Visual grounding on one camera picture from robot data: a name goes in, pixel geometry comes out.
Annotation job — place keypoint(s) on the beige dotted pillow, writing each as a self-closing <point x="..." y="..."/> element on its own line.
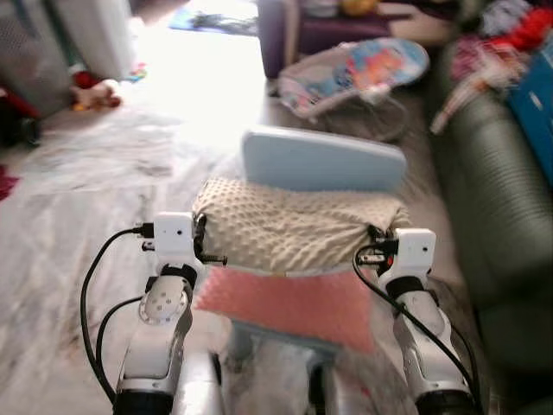
<point x="294" y="229"/>

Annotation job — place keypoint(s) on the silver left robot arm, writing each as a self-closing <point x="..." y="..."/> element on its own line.
<point x="160" y="337"/>

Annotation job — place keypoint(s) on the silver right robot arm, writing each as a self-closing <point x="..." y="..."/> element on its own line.
<point x="423" y="337"/>

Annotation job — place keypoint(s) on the pink dotted pillow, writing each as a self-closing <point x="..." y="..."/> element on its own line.
<point x="294" y="303"/>

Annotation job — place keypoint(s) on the green leather sofa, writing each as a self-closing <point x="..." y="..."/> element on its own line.
<point x="492" y="199"/>

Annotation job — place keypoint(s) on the silver left robot leg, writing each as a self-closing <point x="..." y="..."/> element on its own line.
<point x="199" y="389"/>

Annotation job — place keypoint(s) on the colourful baby bouncer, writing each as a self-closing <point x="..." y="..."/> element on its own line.
<point x="363" y="69"/>

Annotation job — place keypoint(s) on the beige and red plush toy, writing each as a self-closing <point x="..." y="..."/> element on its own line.
<point x="99" y="93"/>

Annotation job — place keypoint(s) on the small colourful toy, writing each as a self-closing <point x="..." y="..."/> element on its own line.
<point x="136" y="73"/>

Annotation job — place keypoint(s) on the pink patterned cloth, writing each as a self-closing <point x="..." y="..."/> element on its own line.
<point x="475" y="73"/>

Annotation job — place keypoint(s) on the blue storage box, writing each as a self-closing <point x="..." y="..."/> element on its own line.
<point x="536" y="112"/>

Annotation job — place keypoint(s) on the purple armchair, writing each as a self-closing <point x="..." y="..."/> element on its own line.
<point x="328" y="36"/>

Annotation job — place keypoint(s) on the yellow plush toy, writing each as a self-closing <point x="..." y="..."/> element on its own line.
<point x="359" y="7"/>

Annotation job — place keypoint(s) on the grey mesh playpen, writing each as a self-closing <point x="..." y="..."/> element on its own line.
<point x="30" y="52"/>

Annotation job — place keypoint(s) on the red garment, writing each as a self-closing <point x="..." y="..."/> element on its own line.
<point x="529" y="30"/>

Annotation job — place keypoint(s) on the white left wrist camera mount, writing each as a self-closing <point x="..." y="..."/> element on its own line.
<point x="173" y="238"/>

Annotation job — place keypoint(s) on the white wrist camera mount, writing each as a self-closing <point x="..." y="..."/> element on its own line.
<point x="173" y="238"/>
<point x="415" y="251"/>

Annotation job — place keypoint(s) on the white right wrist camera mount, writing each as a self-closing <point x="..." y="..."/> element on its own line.
<point x="415" y="251"/>

